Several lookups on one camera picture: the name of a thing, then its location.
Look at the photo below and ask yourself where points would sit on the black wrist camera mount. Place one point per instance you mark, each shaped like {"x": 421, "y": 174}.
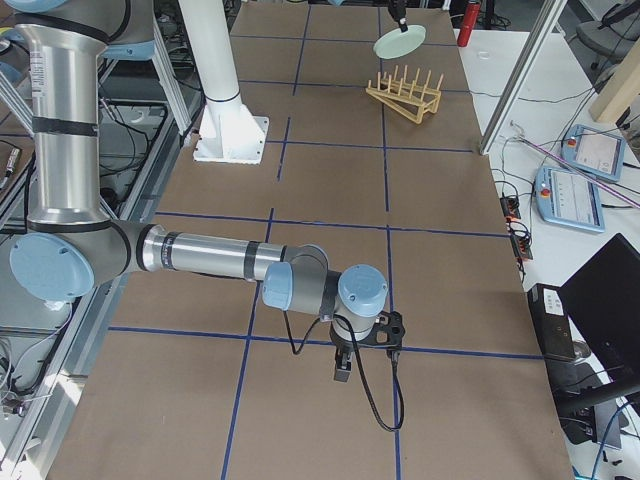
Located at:
{"x": 387, "y": 332}

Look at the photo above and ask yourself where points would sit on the far teach pendant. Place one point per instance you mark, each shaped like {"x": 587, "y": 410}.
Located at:
{"x": 594, "y": 151}

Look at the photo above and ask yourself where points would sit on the teach pendant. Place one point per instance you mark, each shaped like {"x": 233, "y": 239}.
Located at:
{"x": 567, "y": 199}
{"x": 594, "y": 151}

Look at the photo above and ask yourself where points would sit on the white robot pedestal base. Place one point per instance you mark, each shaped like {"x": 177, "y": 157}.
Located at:
{"x": 229, "y": 133}

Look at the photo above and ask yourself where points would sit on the mint green plate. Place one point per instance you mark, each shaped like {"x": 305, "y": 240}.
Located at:
{"x": 398, "y": 43}

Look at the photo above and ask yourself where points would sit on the wooden beam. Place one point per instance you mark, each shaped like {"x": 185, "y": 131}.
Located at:
{"x": 620, "y": 91}

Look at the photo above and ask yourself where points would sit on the wooden plate rack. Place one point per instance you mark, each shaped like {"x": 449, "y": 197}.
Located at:
{"x": 409, "y": 97}

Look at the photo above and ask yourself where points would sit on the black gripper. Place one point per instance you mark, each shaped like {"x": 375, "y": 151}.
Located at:
{"x": 343, "y": 347}
{"x": 398, "y": 8}

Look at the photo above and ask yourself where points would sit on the near teach pendant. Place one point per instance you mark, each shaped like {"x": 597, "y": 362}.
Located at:
{"x": 567, "y": 199}

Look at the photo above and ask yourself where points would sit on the red bottle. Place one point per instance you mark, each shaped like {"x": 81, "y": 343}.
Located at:
{"x": 468, "y": 22}

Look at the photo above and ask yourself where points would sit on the black monitor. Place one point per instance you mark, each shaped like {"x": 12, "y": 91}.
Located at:
{"x": 602, "y": 300}

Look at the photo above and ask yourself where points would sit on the office chair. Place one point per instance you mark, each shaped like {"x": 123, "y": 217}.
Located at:
{"x": 612, "y": 37}

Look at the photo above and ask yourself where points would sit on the orange black usb hub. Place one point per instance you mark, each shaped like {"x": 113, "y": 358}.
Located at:
{"x": 510, "y": 207}

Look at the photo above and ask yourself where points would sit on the aluminium frame post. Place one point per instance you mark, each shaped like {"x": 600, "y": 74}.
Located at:
{"x": 542, "y": 28}

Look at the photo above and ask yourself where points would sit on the black computer box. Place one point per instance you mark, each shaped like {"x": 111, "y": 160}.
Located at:
{"x": 550, "y": 322}

